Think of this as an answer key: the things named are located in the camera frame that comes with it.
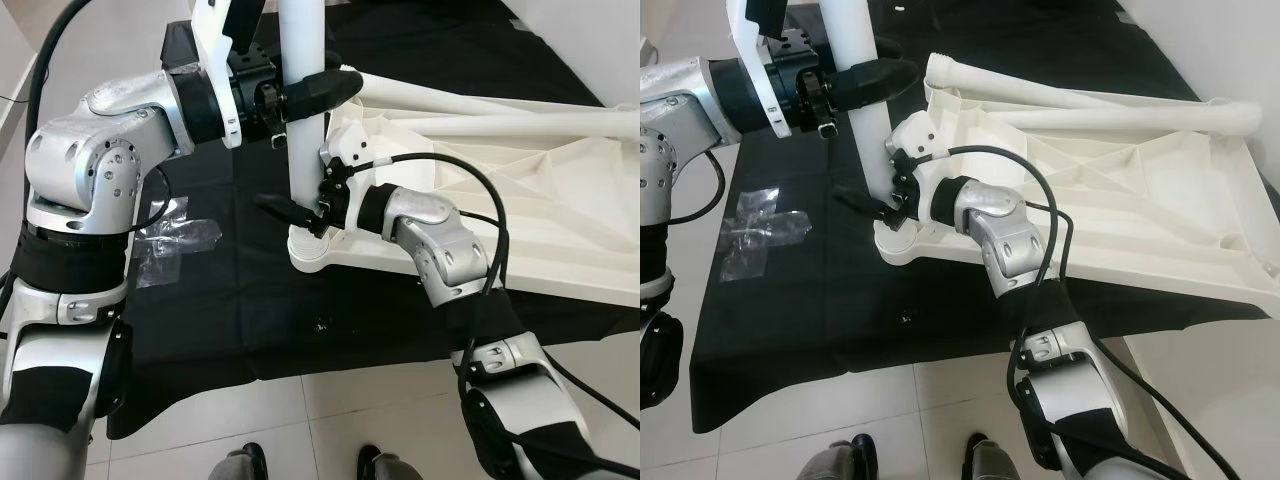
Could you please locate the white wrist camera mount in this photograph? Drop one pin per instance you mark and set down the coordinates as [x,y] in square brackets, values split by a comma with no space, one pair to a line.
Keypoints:
[342,150]
[215,60]
[755,60]
[910,135]

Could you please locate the white plastic children table top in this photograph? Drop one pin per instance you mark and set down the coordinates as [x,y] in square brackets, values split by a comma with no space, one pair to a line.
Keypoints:
[560,210]
[1150,200]

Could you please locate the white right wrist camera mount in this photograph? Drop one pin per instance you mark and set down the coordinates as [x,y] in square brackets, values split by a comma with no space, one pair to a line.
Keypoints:
[342,150]
[910,135]

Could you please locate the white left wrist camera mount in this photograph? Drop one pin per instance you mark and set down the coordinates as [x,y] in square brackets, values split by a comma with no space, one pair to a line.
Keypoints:
[755,60]
[215,60]

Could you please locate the black tablecloth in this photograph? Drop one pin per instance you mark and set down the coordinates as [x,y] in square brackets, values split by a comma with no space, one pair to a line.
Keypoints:
[300,300]
[850,330]

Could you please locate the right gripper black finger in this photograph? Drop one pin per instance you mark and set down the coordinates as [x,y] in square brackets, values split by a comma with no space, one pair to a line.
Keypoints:
[865,205]
[285,210]

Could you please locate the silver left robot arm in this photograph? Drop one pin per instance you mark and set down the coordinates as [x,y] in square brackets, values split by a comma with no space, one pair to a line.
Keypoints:
[80,170]
[670,140]

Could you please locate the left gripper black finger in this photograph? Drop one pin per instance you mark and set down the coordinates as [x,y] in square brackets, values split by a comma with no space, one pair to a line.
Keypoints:
[325,90]
[875,82]

